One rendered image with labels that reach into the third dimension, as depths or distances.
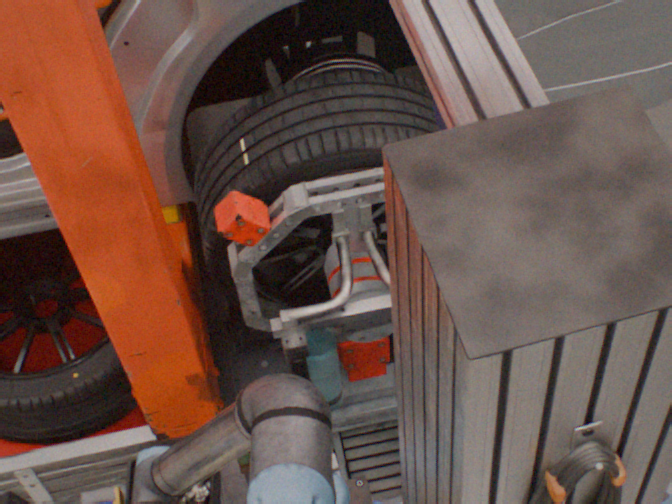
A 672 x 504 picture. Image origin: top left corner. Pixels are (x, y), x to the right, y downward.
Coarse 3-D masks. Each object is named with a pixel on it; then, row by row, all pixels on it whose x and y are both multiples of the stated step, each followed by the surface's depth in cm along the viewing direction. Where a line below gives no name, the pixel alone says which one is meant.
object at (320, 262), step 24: (360, 168) 222; (384, 216) 242; (288, 240) 269; (312, 240) 243; (384, 240) 246; (264, 264) 244; (288, 264) 263; (312, 264) 248; (264, 288) 249; (288, 288) 254; (312, 288) 261
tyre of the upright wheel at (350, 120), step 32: (288, 96) 227; (320, 96) 224; (352, 96) 225; (384, 96) 227; (416, 96) 232; (224, 128) 233; (256, 128) 226; (288, 128) 222; (320, 128) 219; (352, 128) 218; (384, 128) 220; (416, 128) 224; (224, 160) 229; (256, 160) 222; (288, 160) 217; (320, 160) 217; (352, 160) 219; (224, 192) 225; (256, 192) 221; (224, 256) 236; (224, 288) 245
